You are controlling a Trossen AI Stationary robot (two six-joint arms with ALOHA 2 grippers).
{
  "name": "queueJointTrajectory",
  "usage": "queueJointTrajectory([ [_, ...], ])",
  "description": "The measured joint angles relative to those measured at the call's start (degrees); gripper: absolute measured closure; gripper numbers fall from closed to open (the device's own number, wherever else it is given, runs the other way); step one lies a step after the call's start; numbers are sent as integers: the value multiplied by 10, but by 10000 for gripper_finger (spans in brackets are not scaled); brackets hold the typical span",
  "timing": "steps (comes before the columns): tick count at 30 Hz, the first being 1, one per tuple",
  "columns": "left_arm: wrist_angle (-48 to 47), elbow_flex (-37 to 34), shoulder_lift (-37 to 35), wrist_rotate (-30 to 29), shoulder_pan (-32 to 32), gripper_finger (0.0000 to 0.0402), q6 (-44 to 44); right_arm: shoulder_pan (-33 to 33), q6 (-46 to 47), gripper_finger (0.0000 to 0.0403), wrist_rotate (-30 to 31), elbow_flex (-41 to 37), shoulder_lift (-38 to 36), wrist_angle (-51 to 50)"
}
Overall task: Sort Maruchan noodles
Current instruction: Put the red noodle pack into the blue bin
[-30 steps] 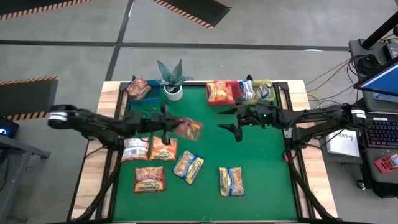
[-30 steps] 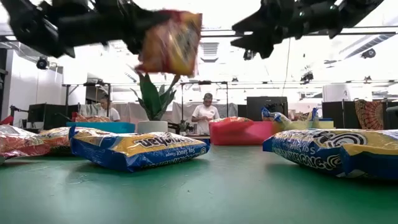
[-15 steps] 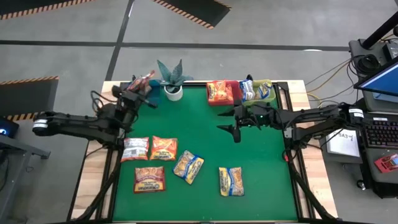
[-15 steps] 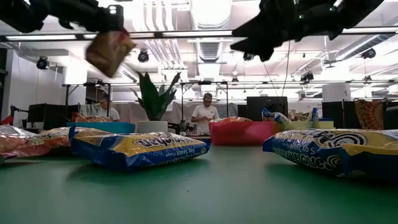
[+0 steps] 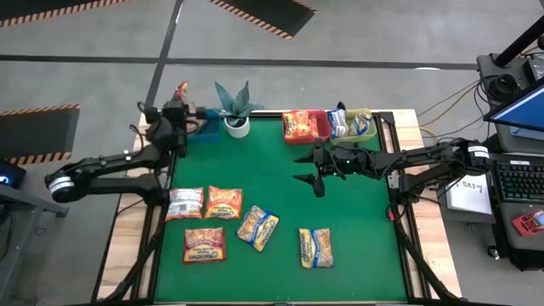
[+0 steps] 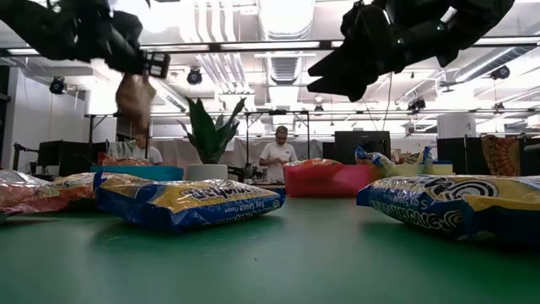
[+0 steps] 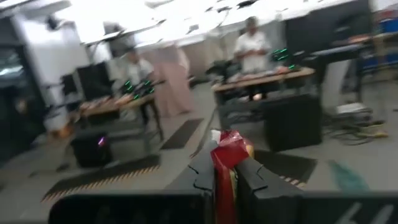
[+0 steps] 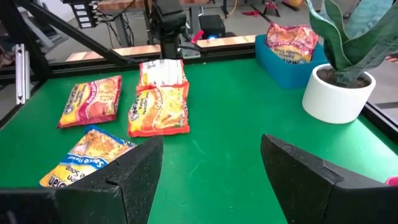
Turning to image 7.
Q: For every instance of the black box purple light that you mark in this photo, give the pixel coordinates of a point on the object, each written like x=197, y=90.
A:
x=90, y=151

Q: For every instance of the wooden work table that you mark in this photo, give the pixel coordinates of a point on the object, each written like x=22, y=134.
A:
x=109, y=105
x=264, y=79

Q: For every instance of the person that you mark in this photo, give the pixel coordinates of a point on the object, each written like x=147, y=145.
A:
x=252, y=46
x=136, y=70

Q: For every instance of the black monitor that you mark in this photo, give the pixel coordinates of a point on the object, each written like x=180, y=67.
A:
x=90, y=81
x=323, y=25

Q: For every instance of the pale cloth drape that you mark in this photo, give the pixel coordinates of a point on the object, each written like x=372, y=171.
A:
x=174, y=84

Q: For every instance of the red Maruchan noodle pack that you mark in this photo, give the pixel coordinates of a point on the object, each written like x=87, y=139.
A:
x=230, y=152

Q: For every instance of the white column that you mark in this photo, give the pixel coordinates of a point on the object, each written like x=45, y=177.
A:
x=56, y=53

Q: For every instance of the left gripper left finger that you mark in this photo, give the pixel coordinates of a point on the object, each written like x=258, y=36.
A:
x=140, y=208

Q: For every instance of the plain black floor mat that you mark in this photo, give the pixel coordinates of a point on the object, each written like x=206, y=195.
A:
x=182, y=133

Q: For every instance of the black hazard-striped floor mat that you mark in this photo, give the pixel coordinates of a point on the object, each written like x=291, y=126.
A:
x=289, y=165
x=102, y=177

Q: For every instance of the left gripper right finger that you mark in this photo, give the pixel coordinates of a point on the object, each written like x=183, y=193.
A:
x=311, y=208

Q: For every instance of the black floor cabinet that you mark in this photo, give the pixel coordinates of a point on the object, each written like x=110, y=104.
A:
x=292, y=124

